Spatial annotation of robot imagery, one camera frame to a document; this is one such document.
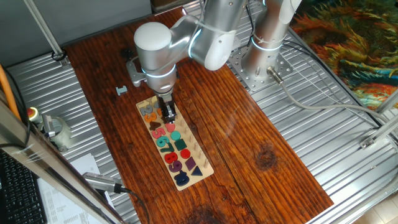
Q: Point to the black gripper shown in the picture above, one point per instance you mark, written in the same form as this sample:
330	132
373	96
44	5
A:
164	102

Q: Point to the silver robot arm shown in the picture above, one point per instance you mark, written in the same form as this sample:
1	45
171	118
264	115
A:
214	37

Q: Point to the wooden shape puzzle board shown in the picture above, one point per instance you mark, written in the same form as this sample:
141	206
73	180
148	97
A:
192	137

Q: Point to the orange rectangle piece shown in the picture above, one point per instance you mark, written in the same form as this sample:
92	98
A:
159	112

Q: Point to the pink heart piece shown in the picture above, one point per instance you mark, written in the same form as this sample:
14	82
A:
170	127

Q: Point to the grey-blue oval piece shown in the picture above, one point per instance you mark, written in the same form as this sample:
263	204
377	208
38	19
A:
155	105

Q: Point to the orange number three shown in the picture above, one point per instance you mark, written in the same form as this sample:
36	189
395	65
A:
150	117

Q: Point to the brown number four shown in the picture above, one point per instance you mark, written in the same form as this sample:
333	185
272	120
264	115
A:
154	126

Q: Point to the cream semicircle piece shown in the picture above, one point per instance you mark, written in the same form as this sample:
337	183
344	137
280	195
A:
153	99

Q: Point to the pink number five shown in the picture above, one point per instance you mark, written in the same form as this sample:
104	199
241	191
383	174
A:
158	133

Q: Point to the teal octagon piece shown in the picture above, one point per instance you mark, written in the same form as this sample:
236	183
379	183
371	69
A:
175	135

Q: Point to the grey-blue number two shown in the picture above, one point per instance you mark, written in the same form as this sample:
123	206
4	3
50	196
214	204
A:
145	109

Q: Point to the cream number one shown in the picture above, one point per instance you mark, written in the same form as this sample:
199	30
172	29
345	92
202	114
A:
142	104

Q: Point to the teal number six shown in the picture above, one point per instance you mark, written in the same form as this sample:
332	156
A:
162	141

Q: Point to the dark green square piece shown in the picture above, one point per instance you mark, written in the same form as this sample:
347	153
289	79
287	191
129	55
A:
180	144

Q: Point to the dark green number seven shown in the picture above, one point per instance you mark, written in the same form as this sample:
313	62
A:
168	148

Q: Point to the red number eight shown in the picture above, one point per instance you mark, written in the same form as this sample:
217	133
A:
174	155

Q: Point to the red circle piece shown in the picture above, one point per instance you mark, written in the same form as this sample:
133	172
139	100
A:
185	153

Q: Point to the light blue number one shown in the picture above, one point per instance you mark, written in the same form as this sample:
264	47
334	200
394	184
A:
121	90

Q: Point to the purple diamond piece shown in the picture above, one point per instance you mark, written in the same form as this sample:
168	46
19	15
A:
190	163

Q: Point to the purple number nine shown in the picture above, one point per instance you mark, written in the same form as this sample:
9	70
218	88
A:
178	168

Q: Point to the navy triangle piece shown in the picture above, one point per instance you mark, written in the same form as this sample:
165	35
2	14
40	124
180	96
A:
196	171

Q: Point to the white power strip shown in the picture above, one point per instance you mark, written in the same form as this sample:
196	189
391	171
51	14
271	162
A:
238	43

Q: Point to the printed paper sheet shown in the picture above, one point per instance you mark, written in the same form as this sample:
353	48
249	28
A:
84	163

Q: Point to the clear tape roll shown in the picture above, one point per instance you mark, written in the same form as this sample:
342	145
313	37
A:
65	137

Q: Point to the grey metal clamp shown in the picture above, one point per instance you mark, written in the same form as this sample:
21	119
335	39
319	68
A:
48	126

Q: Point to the red emergency stop button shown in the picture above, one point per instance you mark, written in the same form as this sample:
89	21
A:
32	112

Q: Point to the black keyboard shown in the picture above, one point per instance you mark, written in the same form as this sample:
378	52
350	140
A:
18	193

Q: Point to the colourful patterned cloth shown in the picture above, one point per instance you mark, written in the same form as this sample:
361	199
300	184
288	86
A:
357	46

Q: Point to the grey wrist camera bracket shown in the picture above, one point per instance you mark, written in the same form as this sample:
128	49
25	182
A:
134	75

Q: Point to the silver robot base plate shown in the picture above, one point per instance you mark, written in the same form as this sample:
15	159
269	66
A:
258	81

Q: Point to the silver ribbed camera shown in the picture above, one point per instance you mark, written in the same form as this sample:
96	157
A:
99	182

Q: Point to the steel frame bar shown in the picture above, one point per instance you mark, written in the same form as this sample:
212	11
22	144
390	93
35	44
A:
46	165

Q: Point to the aluminium frame profile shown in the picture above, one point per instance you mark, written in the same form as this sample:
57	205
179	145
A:
387	102
381	133
43	28

